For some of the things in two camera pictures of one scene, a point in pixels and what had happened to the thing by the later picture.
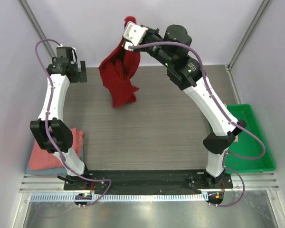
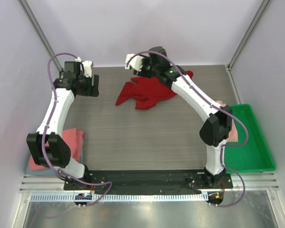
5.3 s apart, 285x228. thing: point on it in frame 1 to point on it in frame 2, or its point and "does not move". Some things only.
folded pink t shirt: [41, 159] does not move
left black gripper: [80, 77] to [92, 90]
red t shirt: [118, 70] to [146, 92]
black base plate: [154, 180] does not move
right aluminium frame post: [264, 4] does not move
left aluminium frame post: [29, 14] does not move
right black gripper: [145, 34] to [137, 71]
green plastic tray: [248, 146] does not move
